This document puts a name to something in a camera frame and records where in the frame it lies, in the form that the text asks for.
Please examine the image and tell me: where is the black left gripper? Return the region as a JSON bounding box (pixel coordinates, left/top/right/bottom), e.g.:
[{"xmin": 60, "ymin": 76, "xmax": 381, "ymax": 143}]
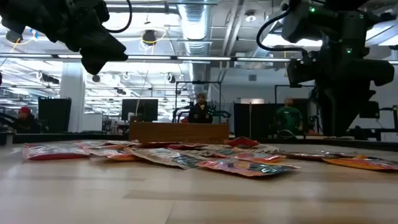
[{"xmin": 18, "ymin": 0, "xmax": 129, "ymax": 75}]

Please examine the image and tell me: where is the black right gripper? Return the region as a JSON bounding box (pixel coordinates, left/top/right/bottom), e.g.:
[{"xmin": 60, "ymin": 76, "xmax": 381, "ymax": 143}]
[{"xmin": 315, "ymin": 46, "xmax": 395, "ymax": 136}]

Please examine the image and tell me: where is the orange tea packet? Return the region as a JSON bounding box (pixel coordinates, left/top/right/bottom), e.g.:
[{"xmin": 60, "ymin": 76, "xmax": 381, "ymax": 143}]
[
  {"xmin": 322, "ymin": 154, "xmax": 398, "ymax": 172},
  {"xmin": 90, "ymin": 148, "xmax": 141, "ymax": 162},
  {"xmin": 195, "ymin": 157, "xmax": 300, "ymax": 178},
  {"xmin": 213, "ymin": 148, "xmax": 286, "ymax": 164}
]

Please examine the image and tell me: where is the wooden three-compartment tea box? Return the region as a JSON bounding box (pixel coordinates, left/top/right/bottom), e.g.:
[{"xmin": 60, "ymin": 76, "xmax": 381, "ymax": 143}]
[{"xmin": 129, "ymin": 117, "xmax": 230, "ymax": 144}]

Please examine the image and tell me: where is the black background desk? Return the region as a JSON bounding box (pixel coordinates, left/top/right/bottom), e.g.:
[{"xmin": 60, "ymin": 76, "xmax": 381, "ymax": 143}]
[{"xmin": 348, "ymin": 126, "xmax": 398, "ymax": 142}]

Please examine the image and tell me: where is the white building column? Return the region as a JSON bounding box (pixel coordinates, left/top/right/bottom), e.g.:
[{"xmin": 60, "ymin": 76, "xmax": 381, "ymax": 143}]
[{"xmin": 59, "ymin": 62, "xmax": 86, "ymax": 133}]

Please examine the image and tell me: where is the black ceiling spotlight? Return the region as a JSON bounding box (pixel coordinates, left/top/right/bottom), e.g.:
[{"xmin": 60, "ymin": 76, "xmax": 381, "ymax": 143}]
[
  {"xmin": 142, "ymin": 29, "xmax": 157, "ymax": 44},
  {"xmin": 5, "ymin": 28, "xmax": 23, "ymax": 44}
]

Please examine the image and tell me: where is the person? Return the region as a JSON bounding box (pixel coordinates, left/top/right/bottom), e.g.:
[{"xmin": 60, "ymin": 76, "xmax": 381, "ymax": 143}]
[
  {"xmin": 274, "ymin": 96, "xmax": 304, "ymax": 135},
  {"xmin": 187, "ymin": 92, "xmax": 214, "ymax": 124},
  {"xmin": 11, "ymin": 105, "xmax": 42, "ymax": 134}
]

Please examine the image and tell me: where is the black computer monitor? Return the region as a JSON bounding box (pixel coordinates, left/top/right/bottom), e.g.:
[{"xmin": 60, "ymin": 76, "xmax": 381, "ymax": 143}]
[{"xmin": 121, "ymin": 98, "xmax": 159, "ymax": 123}]

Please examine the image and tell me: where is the black upright panel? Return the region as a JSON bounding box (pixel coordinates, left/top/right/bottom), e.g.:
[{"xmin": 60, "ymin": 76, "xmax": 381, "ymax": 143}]
[{"xmin": 37, "ymin": 97, "xmax": 72, "ymax": 134}]

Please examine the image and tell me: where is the round woven placemat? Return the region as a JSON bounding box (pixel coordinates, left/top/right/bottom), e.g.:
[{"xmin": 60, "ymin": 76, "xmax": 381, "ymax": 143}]
[{"xmin": 136, "ymin": 141, "xmax": 298, "ymax": 156}]

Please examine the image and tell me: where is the black partition panel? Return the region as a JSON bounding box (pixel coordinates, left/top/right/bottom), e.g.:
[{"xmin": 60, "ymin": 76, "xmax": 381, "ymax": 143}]
[{"xmin": 233, "ymin": 102, "xmax": 312, "ymax": 139}]

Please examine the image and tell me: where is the bright ceiling light panel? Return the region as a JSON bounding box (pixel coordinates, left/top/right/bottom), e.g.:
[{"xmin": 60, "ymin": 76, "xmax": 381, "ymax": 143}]
[{"xmin": 262, "ymin": 32, "xmax": 323, "ymax": 47}]

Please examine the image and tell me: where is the small black wall monitor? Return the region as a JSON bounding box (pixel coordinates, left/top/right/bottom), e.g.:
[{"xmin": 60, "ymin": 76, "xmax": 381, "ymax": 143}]
[{"xmin": 359, "ymin": 101, "xmax": 380, "ymax": 119}]

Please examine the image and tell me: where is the black background station frame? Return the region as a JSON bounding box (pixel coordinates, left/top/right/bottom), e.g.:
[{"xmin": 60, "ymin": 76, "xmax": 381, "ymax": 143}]
[
  {"xmin": 175, "ymin": 80, "xmax": 222, "ymax": 124},
  {"xmin": 274, "ymin": 83, "xmax": 318, "ymax": 138}
]

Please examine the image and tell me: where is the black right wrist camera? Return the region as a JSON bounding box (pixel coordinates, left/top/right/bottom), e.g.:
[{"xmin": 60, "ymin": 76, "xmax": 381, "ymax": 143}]
[{"xmin": 286, "ymin": 58, "xmax": 318, "ymax": 88}]

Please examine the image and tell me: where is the silver ceiling air duct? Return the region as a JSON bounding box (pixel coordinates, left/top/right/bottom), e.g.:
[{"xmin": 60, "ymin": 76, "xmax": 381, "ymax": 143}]
[{"xmin": 177, "ymin": 0, "xmax": 213, "ymax": 94}]

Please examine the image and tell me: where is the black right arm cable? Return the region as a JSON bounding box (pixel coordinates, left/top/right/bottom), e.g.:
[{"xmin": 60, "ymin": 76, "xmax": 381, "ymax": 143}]
[{"xmin": 256, "ymin": 4, "xmax": 308, "ymax": 58}]

